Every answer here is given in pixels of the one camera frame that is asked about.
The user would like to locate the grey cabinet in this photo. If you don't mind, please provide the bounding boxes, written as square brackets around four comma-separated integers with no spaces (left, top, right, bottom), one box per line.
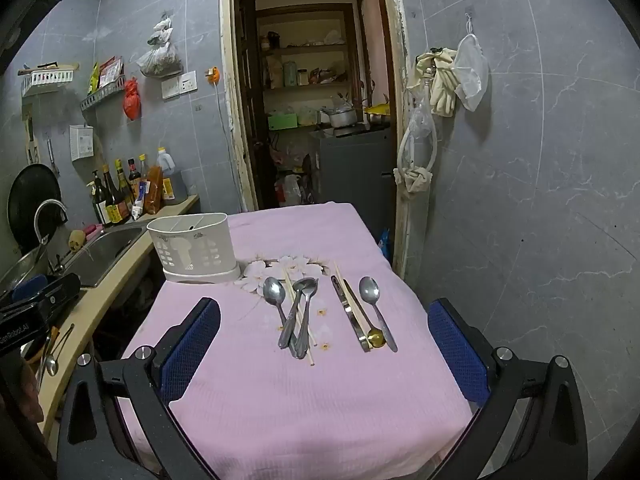
[310,127,396,241]

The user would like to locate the white plastic wall basket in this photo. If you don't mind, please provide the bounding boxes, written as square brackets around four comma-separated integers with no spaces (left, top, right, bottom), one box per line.
[20,63,80,97]

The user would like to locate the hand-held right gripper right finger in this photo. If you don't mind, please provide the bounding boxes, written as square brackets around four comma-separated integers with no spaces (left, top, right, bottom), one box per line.
[426,298,588,480]

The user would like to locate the black frying pan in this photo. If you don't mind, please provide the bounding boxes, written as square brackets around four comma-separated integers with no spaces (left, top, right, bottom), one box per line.
[7,163,62,256]

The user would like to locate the steel mixing bowl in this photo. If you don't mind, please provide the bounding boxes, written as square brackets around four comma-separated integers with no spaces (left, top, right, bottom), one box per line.
[0,244,52,292]

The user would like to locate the red plastic bag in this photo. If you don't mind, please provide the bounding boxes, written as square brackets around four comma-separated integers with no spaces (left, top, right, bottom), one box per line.
[123,78,142,121]

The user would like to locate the white plastic bag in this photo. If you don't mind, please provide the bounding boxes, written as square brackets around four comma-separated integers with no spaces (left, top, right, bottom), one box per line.
[452,34,489,112]

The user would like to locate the wooden chopstick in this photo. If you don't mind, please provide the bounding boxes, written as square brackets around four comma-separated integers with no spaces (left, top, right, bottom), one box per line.
[283,267,316,366]
[333,264,362,312]

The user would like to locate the knotted beige rag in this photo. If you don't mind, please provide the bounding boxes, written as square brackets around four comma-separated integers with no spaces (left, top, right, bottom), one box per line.
[394,166,433,193]

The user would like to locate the steel fork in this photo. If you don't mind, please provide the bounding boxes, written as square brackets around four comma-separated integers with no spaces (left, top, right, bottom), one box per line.
[294,280,319,359]

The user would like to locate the clear handled peeler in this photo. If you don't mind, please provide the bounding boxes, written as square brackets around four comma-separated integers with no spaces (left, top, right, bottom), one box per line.
[330,275,371,353]

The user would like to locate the steel cooking pot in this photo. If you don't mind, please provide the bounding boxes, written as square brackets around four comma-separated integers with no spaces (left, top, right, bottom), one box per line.
[320,105,359,129]

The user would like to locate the orange seasoning packet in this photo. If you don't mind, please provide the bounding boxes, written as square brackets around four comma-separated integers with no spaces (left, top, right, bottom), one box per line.
[144,165,164,214]

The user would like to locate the white wall box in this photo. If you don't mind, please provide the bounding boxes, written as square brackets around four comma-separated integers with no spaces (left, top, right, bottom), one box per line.
[69,124,95,162]

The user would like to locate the pink floral tablecloth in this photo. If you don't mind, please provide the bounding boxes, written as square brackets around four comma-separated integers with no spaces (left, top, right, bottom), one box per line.
[120,201,476,480]

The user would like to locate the white hose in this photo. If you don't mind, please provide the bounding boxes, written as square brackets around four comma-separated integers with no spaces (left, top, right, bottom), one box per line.
[397,72,441,176]

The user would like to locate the steel sink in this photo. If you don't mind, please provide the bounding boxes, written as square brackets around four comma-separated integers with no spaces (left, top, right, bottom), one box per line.
[62,225,149,289]

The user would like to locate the red snack packet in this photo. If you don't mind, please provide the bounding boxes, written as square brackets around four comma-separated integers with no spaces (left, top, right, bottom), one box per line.
[98,56,124,90]

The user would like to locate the dark wooden shelf unit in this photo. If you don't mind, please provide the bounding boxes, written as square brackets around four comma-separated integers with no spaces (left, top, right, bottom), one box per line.
[255,4,357,131]

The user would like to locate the person's left forearm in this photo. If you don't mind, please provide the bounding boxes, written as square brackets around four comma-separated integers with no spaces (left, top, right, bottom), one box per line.
[0,355,57,480]

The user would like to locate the metal wall shelf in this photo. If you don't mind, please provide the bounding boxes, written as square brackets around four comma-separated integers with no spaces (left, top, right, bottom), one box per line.
[80,76,126,112]

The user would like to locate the hanging clear plastic bags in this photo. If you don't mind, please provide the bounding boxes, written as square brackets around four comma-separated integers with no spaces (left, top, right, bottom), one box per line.
[136,12,182,79]

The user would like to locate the gold spoon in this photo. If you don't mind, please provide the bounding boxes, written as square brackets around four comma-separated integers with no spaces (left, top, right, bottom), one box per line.
[343,279,387,349]

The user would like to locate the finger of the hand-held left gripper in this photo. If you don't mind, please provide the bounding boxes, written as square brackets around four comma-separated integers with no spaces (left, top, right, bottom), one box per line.
[11,273,82,304]

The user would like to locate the steel faucet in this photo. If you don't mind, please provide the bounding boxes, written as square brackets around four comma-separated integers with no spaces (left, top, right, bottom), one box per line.
[33,199,69,263]

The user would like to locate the beige kitchen counter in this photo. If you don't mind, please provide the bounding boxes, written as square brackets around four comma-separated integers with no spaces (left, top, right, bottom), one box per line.
[37,194,201,441]

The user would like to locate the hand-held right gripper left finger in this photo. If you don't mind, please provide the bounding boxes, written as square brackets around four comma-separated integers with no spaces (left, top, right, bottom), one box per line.
[56,296,222,480]

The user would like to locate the cooking oil jug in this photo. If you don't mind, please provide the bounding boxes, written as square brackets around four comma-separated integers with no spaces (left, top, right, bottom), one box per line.
[155,147,187,206]

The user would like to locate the steel spoon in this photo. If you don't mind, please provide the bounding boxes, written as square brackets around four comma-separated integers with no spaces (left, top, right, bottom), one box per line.
[277,277,317,350]
[358,276,398,353]
[263,276,300,352]

